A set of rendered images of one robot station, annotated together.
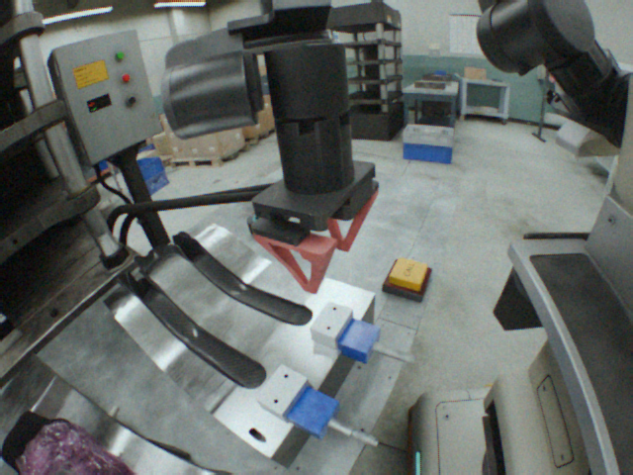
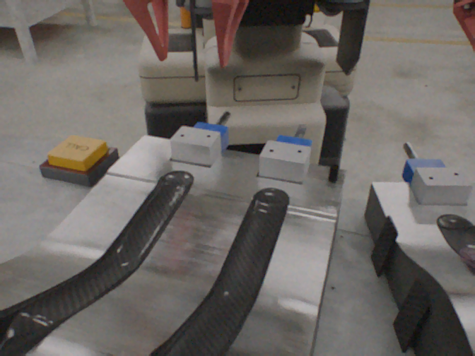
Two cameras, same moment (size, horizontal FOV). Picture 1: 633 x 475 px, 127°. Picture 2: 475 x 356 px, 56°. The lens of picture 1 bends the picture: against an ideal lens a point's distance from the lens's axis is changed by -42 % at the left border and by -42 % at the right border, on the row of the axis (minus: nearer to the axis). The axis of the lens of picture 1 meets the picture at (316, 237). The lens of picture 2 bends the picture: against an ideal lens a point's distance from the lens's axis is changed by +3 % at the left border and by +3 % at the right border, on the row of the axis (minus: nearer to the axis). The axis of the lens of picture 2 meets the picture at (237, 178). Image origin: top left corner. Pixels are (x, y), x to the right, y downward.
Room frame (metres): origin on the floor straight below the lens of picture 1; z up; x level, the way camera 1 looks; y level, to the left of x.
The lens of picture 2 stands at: (0.30, 0.43, 1.17)
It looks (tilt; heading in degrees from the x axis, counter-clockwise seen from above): 35 degrees down; 252
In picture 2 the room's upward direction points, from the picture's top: straight up
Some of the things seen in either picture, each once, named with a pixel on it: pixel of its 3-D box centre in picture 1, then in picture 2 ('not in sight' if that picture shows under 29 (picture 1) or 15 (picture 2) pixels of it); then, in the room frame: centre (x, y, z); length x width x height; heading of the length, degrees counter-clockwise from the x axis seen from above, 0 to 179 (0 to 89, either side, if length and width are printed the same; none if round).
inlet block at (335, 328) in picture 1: (366, 342); (210, 136); (0.18, -0.04, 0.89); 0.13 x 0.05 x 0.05; 54
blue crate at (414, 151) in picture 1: (428, 148); not in sight; (3.07, -1.54, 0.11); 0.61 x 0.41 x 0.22; 58
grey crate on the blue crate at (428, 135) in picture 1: (429, 135); not in sight; (3.07, -1.54, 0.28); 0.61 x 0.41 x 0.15; 58
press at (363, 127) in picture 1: (371, 69); not in sight; (4.73, -1.30, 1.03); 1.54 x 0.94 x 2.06; 148
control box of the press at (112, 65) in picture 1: (153, 226); not in sight; (0.89, 0.65, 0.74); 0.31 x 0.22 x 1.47; 144
